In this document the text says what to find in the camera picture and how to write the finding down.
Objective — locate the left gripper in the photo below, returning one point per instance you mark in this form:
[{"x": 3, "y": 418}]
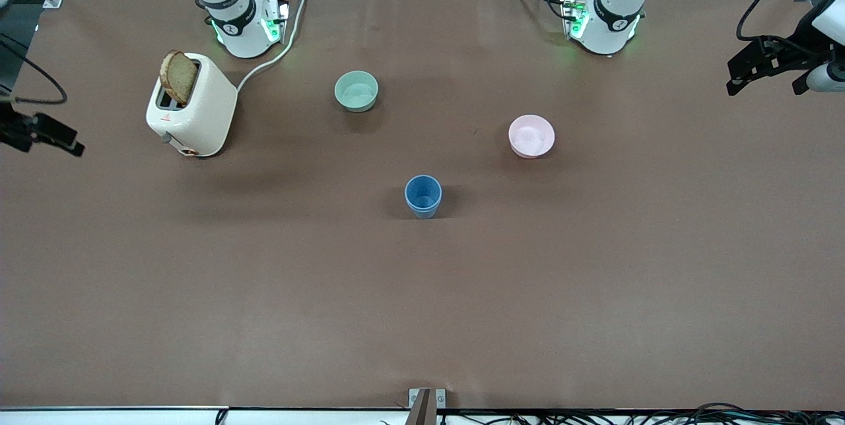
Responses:
[{"x": 800, "y": 47}]

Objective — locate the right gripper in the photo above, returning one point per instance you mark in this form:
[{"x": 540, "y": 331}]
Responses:
[{"x": 14, "y": 130}]

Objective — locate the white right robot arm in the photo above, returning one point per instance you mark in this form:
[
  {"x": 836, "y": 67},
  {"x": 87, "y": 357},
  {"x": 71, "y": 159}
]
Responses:
[{"x": 244, "y": 39}]

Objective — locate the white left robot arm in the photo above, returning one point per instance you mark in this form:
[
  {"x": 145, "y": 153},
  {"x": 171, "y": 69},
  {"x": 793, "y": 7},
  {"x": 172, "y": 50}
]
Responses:
[{"x": 610, "y": 29}]

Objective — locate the brown bread slice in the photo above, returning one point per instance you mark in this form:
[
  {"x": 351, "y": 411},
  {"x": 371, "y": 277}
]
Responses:
[{"x": 178, "y": 78}]

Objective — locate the cream white toaster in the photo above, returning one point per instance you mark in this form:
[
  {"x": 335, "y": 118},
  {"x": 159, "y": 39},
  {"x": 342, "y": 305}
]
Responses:
[{"x": 204, "y": 108}]

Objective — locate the pink bowl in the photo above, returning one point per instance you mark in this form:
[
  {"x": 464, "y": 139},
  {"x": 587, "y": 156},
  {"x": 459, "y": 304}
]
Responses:
[{"x": 531, "y": 138}]

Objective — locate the green bowl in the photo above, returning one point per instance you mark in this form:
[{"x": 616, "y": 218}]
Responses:
[{"x": 356, "y": 94}]

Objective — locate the brown table cover sheet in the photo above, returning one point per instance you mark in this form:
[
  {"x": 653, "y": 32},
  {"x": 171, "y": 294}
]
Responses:
[{"x": 396, "y": 313}]

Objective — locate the aluminium camera mount post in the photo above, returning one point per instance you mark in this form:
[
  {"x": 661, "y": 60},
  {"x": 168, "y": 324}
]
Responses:
[{"x": 422, "y": 412}]

